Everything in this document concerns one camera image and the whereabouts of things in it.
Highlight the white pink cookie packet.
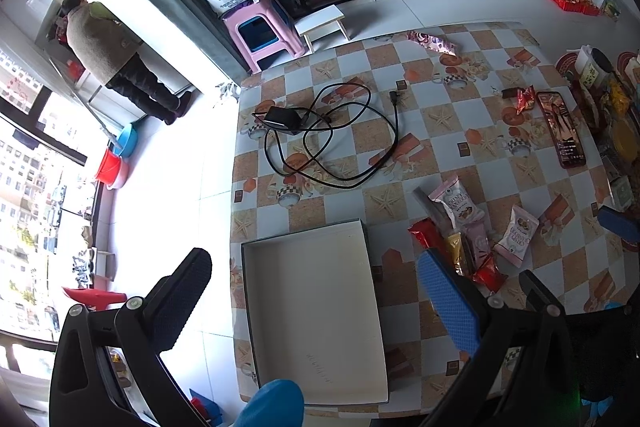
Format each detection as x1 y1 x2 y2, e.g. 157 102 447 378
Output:
494 205 539 268

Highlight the small red snack packet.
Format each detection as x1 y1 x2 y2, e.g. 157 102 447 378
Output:
472 255 506 293

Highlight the mauve pink snack bar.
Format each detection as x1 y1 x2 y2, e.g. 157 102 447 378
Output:
463 221 491 269

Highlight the pink crispy cranberry packet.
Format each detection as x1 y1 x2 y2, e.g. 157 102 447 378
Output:
428 176 485 229

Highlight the white shallow cardboard box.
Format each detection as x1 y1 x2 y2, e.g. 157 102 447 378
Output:
241 220 390 407

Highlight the gold snack bar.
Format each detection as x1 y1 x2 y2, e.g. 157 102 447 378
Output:
445 232 469 277

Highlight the silver clear snack stick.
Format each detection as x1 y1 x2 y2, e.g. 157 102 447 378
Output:
412 186 458 237

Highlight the long red snack bar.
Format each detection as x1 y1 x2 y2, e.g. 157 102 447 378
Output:
408 218 448 257

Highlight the red plastic stool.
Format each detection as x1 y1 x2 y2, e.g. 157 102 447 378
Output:
63 287 127 311

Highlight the red crinkled snack bag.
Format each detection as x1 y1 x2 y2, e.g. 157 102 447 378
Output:
516 86 536 114

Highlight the dark brown snack bar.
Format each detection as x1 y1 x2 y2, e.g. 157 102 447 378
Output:
501 87 520 98

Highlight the red gift box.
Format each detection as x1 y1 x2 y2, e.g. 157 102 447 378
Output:
551 0 600 16

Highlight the black power adapter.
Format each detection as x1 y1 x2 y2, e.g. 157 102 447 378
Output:
262 106 303 135

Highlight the pink patterned snack bag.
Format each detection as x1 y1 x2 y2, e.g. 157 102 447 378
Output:
407 30 458 56

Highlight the person in beige vest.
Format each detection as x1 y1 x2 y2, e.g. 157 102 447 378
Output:
61 0 192 126

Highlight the pink plastic stool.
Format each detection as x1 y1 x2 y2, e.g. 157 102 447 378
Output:
222 0 308 74

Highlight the white step stool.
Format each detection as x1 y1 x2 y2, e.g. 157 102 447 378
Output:
295 4 349 53

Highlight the black charger cable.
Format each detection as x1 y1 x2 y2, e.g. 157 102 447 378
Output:
252 77 407 191

